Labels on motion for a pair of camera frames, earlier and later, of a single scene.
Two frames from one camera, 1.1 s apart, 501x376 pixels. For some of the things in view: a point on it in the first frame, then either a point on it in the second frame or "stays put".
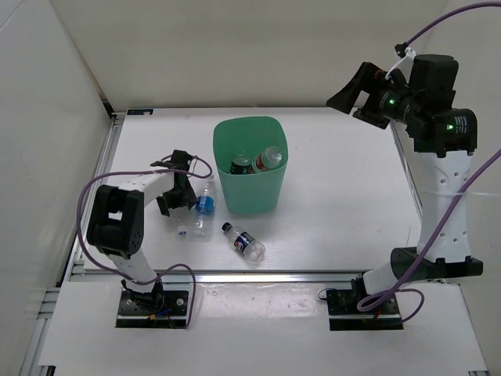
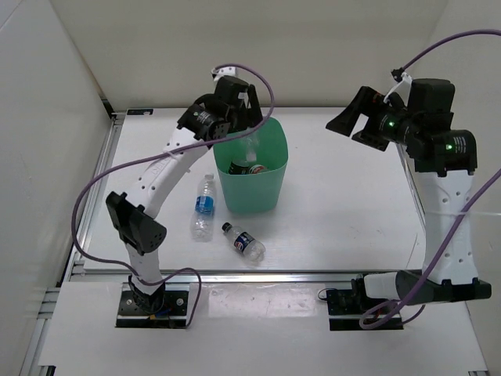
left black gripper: [187, 198] → [250, 116]
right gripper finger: [345, 99] → [344, 122]
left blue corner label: [139, 111] stays put
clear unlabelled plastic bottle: [182, 219] → [253, 144]
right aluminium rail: [407, 168] stays put
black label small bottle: [239, 165] stays put
